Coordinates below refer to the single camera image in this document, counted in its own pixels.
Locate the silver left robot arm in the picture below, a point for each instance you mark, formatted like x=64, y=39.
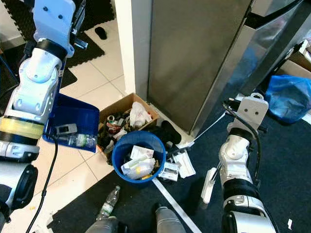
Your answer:
x=34, y=92

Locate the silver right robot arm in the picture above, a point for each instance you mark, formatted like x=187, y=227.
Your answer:
x=233, y=156

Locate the thin white floor tape strip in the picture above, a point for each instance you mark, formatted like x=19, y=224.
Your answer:
x=209, y=126

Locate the black floor mat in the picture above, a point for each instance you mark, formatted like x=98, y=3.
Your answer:
x=296, y=184

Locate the small grey device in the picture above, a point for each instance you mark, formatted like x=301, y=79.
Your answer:
x=66, y=129

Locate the blue plastic dustpan bin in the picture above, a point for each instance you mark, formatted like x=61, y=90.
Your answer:
x=77, y=114

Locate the crushed clear plastic bottle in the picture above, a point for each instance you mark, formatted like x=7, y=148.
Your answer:
x=82, y=141

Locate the open cardboard trash box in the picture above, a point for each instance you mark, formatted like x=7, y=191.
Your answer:
x=119, y=104

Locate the blue plastic bucket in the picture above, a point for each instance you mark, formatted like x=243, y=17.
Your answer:
x=119, y=170

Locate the black slipper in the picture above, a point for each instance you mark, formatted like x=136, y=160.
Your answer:
x=100, y=33

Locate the white plastic bag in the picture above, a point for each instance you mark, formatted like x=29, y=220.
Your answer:
x=140, y=115

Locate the black puzzle foam mat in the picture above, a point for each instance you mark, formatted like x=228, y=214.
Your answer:
x=97, y=12

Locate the white paper waste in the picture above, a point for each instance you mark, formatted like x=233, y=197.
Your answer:
x=136, y=165

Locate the grey left robot leg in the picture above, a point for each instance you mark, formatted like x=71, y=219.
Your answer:
x=102, y=225

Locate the grey robot leg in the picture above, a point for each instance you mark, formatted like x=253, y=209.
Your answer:
x=169, y=221
x=102, y=225

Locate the black shoe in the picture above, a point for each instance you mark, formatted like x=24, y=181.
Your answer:
x=167, y=132

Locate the small white printed box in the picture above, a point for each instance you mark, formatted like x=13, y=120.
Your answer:
x=168, y=171

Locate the grey right robot leg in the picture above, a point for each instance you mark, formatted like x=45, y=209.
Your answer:
x=169, y=221

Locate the stainless steel cabinet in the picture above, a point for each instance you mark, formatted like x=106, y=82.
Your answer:
x=189, y=53

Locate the blue plastic bag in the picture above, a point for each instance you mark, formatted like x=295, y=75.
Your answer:
x=289, y=99

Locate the small white paper scrap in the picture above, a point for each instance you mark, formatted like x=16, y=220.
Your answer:
x=290, y=224

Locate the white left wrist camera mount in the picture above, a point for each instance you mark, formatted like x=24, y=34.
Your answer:
x=53, y=19

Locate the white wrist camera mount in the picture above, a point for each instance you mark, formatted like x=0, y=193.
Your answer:
x=53, y=19
x=252, y=114

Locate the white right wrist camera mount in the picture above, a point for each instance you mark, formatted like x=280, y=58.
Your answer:
x=252, y=114

